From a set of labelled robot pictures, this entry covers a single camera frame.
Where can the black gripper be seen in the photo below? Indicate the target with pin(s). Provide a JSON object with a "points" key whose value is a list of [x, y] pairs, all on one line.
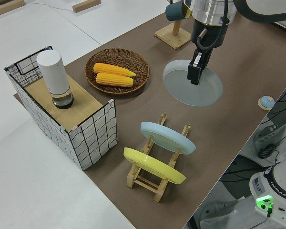
{"points": [[209, 35]]}

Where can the gray plate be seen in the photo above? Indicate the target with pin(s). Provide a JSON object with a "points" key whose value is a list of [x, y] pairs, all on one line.
{"points": [[193, 90]]}

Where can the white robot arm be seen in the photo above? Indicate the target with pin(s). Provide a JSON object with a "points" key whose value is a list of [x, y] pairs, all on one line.
{"points": [[209, 12], [271, 190]]}

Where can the light blue plate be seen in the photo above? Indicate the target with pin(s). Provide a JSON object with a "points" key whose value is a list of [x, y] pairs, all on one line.
{"points": [[166, 137]]}

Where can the yellow plate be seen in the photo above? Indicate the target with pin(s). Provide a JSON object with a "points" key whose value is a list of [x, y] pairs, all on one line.
{"points": [[152, 165]]}

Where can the wooden plate rack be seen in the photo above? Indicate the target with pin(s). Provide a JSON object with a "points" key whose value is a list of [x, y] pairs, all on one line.
{"points": [[145, 183]]}

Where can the wooden mug stand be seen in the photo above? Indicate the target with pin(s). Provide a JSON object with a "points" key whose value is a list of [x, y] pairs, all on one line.
{"points": [[174, 39]]}

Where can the brown table mat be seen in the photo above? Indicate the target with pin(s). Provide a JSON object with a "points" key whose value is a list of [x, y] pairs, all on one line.
{"points": [[240, 71]]}

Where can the teal mug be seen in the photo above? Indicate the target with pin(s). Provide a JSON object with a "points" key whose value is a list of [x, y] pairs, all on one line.
{"points": [[174, 12]]}

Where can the brown wicker basket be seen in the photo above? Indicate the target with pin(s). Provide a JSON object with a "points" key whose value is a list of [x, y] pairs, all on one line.
{"points": [[138, 59]]}

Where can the blue dome call bell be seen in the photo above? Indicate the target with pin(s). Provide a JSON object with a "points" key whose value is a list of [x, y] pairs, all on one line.
{"points": [[266, 102]]}

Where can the yellow corn cob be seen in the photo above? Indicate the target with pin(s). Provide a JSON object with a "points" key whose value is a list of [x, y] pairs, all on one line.
{"points": [[112, 69], [114, 80]]}

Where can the wooden shelf board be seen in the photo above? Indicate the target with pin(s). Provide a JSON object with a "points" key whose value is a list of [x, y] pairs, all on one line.
{"points": [[83, 100]]}

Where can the short wooden block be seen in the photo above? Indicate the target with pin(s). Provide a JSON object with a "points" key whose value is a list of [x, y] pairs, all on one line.
{"points": [[85, 6]]}

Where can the white cylindrical grinder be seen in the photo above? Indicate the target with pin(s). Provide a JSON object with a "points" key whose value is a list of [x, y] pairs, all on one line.
{"points": [[54, 74]]}

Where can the green lit plug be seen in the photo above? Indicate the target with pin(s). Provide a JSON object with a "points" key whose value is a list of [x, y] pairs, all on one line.
{"points": [[269, 210]]}

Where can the long wooden block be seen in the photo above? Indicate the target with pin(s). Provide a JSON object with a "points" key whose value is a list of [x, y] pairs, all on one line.
{"points": [[7, 7]]}

